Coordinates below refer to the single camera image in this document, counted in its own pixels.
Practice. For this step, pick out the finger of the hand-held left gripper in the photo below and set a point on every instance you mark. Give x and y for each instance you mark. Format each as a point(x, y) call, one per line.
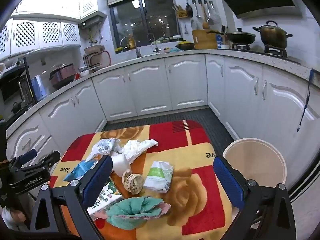
point(48, 159)
point(28, 155)

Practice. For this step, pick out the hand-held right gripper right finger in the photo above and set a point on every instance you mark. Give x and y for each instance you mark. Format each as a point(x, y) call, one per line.
point(228, 183)

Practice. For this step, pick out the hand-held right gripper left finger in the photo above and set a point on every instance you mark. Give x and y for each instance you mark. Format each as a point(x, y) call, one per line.
point(98, 177)

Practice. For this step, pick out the blue snack packet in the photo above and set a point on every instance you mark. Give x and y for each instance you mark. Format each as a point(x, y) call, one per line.
point(79, 170)

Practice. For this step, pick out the cartoon print carton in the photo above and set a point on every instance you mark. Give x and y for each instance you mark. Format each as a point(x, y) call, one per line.
point(106, 197)

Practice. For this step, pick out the white paper cup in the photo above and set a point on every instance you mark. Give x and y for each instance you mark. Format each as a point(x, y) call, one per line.
point(121, 165)

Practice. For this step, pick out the clear printed plastic wrapper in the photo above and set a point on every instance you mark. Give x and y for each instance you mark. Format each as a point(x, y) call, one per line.
point(102, 147)

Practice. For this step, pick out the white round bin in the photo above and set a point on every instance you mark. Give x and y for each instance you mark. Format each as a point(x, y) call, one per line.
point(252, 162)

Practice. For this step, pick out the brown paper ball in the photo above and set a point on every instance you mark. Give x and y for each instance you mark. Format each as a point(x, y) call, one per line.
point(132, 183)

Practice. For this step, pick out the teal cloth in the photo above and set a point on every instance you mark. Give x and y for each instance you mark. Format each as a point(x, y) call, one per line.
point(132, 210)

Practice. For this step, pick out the person's left hand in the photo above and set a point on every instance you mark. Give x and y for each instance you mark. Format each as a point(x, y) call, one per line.
point(13, 216)

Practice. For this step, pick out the colourful printed blanket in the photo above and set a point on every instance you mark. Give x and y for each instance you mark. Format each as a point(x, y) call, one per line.
point(200, 180)

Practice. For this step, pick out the small black teapot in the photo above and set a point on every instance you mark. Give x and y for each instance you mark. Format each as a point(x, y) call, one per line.
point(16, 108)

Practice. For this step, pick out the crumpled white tissue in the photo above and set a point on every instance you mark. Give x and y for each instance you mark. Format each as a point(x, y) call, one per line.
point(136, 147)

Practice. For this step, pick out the white green packet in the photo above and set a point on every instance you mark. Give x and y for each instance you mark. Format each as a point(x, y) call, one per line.
point(158, 177)

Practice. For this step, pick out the black microwave oven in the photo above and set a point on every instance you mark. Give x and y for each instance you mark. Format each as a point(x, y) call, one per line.
point(12, 87)

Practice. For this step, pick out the black ribbed floor mat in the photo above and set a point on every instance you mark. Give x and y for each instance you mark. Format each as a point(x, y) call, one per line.
point(200, 116)

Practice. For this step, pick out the dark red rice cooker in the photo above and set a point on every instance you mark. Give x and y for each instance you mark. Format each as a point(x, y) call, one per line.
point(62, 76)

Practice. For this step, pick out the white lower kitchen cabinets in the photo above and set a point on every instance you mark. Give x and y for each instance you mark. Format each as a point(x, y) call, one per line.
point(185, 82)

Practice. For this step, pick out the beige clay pot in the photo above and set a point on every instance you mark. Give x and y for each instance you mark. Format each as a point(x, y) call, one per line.
point(93, 53)

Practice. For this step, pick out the white lattice upper cabinets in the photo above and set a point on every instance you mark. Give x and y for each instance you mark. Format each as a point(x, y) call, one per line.
point(50, 33)

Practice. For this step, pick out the curved metal faucet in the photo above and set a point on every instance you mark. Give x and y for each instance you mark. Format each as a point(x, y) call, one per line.
point(137, 51)

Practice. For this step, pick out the yellow oil bottle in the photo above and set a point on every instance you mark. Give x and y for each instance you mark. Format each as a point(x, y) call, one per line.
point(131, 43)

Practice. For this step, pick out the black gas stove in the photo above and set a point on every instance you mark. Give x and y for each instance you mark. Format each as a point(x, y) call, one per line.
point(275, 51)

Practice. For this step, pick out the slim metal faucet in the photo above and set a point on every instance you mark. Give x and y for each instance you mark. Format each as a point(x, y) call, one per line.
point(155, 45)

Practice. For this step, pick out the wooden cutting board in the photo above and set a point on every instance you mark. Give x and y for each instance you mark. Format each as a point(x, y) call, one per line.
point(203, 40)

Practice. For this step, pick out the black wok with lid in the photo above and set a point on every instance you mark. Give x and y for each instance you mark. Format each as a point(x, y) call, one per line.
point(241, 37)

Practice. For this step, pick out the brass stock pot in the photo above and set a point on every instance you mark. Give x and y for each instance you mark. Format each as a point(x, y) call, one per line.
point(272, 36)

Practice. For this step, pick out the white louvered upper cabinet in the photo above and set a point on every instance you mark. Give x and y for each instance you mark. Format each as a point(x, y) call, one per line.
point(87, 1)

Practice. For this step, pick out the metal hanging strainer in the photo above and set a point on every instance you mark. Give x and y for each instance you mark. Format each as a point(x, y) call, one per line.
point(210, 20)

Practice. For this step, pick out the dark kitchen window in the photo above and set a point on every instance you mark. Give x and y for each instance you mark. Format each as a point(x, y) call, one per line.
point(150, 17)

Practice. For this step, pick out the metal hanging spoon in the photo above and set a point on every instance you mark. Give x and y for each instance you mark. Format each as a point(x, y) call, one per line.
point(197, 12)

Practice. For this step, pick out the yellow chopstick holder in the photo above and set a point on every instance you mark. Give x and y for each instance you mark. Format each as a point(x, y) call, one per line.
point(182, 14)

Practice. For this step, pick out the black hanging pan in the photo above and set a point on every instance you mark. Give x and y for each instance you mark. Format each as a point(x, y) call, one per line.
point(189, 10)

